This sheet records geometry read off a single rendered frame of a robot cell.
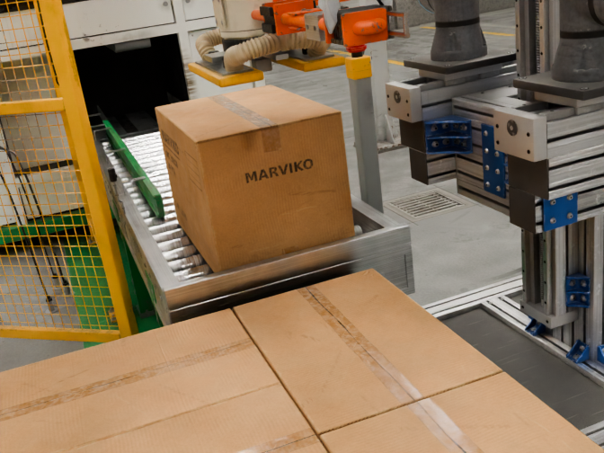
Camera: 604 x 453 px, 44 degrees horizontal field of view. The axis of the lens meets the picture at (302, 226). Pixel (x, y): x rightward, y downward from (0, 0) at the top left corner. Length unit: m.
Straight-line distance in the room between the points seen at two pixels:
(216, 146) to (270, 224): 0.26
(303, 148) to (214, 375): 0.68
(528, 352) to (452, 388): 0.78
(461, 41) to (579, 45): 0.47
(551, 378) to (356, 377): 0.74
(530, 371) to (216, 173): 1.01
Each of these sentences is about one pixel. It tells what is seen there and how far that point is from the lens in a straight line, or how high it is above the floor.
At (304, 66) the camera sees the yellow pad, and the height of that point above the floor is 1.13.
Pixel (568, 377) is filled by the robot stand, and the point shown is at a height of 0.21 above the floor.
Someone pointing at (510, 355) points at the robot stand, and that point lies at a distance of 2.23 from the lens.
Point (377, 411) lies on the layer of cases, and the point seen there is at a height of 0.54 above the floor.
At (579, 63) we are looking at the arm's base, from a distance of 1.64.
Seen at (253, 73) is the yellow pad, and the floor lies 1.13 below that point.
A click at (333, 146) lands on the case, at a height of 0.86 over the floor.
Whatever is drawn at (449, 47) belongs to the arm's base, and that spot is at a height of 1.07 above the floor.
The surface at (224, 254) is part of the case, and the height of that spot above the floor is 0.63.
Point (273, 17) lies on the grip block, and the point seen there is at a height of 1.25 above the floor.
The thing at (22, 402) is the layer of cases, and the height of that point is 0.54.
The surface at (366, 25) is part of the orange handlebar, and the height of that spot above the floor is 1.25.
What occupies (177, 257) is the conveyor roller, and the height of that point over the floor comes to 0.53.
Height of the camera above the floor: 1.37
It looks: 21 degrees down
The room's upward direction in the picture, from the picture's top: 8 degrees counter-clockwise
